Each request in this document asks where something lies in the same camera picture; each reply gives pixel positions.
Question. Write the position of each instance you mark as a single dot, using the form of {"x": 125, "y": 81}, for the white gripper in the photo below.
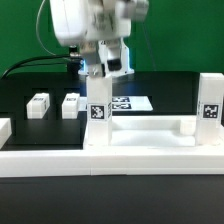
{"x": 77, "y": 21}

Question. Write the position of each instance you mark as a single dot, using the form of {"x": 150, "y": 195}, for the white desk top panel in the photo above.
{"x": 156, "y": 145}

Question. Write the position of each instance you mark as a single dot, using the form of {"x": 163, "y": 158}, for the fiducial marker sheet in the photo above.
{"x": 131, "y": 103}

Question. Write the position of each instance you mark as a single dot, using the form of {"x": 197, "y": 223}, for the white block at left edge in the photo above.
{"x": 5, "y": 131}

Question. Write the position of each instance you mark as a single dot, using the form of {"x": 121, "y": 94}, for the white L-shaped fixture wall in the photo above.
{"x": 44, "y": 163}

